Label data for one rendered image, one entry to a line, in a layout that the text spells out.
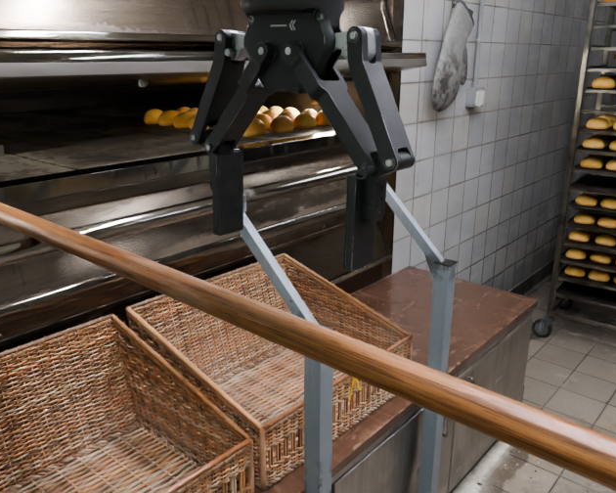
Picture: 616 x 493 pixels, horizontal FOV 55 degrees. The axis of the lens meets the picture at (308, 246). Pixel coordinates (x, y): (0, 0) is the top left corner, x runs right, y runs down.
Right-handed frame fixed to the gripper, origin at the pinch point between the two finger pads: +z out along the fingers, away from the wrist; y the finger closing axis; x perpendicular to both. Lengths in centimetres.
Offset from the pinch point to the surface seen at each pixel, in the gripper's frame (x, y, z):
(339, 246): 131, -84, 47
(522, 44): 274, -77, -28
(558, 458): 0.2, 22.4, 10.5
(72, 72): 27, -73, -11
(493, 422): 0.4, 18.0, 9.9
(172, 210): 30, -51, 11
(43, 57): 22, -74, -14
